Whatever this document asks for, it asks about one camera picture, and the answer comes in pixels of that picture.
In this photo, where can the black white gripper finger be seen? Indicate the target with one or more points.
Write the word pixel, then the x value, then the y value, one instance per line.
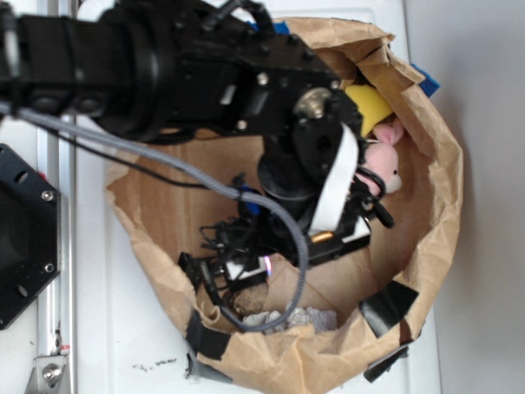
pixel 235 274
pixel 326 246

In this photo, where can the black tape patch bottom-left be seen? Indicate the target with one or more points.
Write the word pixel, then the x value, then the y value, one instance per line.
pixel 206 341

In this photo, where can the black tape patch right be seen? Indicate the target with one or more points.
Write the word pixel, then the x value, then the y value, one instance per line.
pixel 387 307

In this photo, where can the brown paper bag bin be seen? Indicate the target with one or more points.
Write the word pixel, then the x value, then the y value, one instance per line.
pixel 163 221

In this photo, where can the metal corner bracket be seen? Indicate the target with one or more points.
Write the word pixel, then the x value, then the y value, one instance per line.
pixel 49 375

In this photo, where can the yellow sponge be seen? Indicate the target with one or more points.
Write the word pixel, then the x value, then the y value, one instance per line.
pixel 371 105

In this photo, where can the blue tape strip top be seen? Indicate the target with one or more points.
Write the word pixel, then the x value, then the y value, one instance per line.
pixel 279 27

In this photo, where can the black tape strip bottom-right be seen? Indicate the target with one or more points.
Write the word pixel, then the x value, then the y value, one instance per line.
pixel 379 367

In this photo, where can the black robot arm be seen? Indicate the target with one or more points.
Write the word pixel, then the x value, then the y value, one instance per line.
pixel 158 71

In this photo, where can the pink plush bunny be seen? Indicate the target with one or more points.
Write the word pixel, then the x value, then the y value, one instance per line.
pixel 381 158

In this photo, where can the white paper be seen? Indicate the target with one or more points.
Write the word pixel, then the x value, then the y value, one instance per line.
pixel 321 320

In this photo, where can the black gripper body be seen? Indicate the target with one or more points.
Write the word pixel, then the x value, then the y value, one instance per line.
pixel 259 231

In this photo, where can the blue tape piece right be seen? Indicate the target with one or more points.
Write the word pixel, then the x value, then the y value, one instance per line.
pixel 429 85

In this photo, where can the brown rock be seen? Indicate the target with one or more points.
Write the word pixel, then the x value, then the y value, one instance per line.
pixel 250 300

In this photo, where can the aluminium rail frame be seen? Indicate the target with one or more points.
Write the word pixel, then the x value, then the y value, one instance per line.
pixel 56 304

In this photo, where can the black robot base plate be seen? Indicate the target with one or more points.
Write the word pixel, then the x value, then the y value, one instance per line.
pixel 29 235

